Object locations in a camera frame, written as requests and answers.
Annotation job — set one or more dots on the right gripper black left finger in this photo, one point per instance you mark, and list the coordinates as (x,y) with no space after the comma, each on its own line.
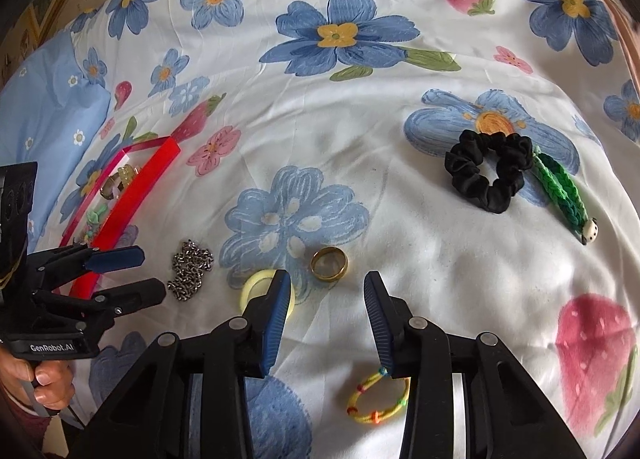
(185,398)

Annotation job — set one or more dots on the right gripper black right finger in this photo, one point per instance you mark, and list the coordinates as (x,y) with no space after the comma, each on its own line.
(506,413)

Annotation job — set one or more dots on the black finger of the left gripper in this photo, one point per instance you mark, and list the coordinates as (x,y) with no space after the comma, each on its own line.
(120,298)
(54,268)

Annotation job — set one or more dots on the brown leather wristwatch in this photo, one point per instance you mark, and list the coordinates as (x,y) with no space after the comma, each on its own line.
(112,188)

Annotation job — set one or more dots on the red jewelry box tray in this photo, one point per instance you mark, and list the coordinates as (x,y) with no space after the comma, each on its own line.
(164,150)

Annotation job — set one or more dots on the yellow translucent hair claw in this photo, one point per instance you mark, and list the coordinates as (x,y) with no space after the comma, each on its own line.
(126,175)

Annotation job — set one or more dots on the left hand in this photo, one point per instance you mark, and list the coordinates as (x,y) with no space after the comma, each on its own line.
(55,381)

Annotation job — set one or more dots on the pale yellow tape roll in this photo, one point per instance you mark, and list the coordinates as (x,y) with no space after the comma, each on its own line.
(255,288)

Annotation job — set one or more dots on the light blue daisy pillow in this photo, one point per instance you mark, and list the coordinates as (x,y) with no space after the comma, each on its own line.
(50,111)

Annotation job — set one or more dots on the black velvet scrunchie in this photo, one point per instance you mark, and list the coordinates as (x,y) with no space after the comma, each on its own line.
(488,169)

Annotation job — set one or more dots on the white floral bed sheet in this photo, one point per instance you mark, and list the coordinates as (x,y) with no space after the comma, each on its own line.
(325,123)

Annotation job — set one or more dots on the black camera box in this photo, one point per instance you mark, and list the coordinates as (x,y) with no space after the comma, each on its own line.
(17,192)

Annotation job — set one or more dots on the gold ring bangle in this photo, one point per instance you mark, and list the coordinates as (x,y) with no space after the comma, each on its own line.
(329,264)

